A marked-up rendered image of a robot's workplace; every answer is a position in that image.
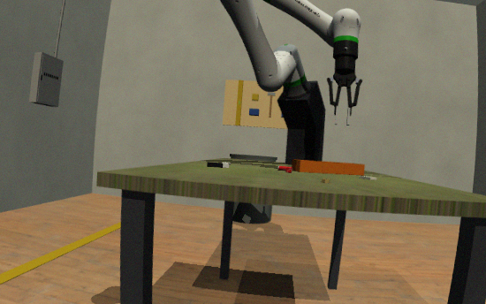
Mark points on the orange three-compartment bin rack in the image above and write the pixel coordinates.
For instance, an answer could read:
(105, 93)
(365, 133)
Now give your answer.
(328, 167)

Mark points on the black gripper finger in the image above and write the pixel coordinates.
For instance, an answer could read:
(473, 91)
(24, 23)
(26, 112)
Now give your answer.
(350, 104)
(335, 104)

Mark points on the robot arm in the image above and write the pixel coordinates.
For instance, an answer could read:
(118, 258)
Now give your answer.
(272, 69)

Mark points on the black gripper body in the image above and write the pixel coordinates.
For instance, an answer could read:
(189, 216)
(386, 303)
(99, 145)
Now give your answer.
(344, 66)

